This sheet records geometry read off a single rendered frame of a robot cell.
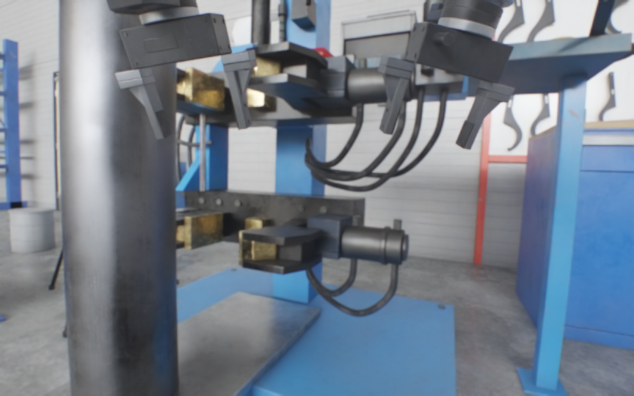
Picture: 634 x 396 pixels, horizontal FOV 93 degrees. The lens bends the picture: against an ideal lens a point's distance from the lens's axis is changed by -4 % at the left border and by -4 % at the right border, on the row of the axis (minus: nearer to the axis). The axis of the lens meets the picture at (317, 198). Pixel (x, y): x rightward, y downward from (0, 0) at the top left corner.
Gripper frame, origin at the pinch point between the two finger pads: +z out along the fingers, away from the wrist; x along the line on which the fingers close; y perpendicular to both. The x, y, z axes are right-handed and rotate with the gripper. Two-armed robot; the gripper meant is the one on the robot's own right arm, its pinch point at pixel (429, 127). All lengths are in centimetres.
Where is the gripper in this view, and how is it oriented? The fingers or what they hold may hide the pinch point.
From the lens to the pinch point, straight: 51.7
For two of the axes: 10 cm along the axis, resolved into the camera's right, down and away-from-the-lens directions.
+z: -2.1, 8.7, 4.4
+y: 1.1, 4.7, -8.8
